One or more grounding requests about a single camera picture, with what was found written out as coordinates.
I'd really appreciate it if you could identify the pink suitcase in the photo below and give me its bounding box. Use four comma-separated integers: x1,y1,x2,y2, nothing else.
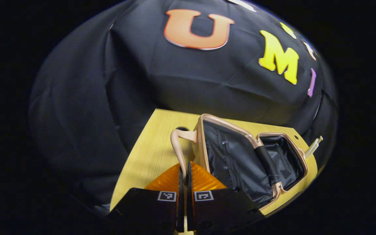
170,113,308,211

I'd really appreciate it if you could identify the white pump bottle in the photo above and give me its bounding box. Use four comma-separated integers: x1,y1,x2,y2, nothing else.
305,136,323,160

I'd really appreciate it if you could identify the black backdrop cloth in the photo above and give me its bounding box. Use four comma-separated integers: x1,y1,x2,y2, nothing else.
28,0,338,209

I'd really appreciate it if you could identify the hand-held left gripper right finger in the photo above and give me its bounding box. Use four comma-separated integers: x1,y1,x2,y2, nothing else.
186,161,264,234

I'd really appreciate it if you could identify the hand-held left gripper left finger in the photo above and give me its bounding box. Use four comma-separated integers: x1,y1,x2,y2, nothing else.
106,163,185,234

